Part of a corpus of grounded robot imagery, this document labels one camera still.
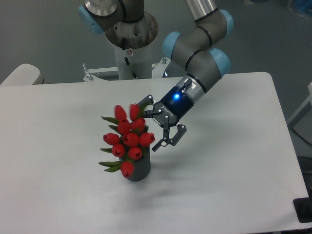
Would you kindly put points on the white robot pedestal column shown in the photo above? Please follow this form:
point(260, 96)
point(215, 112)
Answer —
point(134, 63)

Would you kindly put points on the dark grey ribbed vase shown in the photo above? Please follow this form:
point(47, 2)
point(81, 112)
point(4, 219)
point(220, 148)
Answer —
point(136, 164)

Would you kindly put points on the white furniture at right edge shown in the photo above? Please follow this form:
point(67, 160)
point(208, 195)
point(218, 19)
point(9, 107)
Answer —
point(302, 110)

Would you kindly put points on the black device at table edge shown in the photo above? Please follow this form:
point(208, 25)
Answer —
point(303, 208)

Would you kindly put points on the red tulip bouquet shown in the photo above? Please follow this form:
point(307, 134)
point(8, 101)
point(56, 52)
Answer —
point(129, 132)

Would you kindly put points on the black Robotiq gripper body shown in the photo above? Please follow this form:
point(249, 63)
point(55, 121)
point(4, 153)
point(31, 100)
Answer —
point(175, 104)

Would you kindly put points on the white metal base bracket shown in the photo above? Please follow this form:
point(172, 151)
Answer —
point(158, 70)

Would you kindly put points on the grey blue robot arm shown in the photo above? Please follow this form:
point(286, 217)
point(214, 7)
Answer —
point(131, 30)

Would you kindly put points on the beige chair back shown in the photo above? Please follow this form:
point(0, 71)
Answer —
point(25, 74)

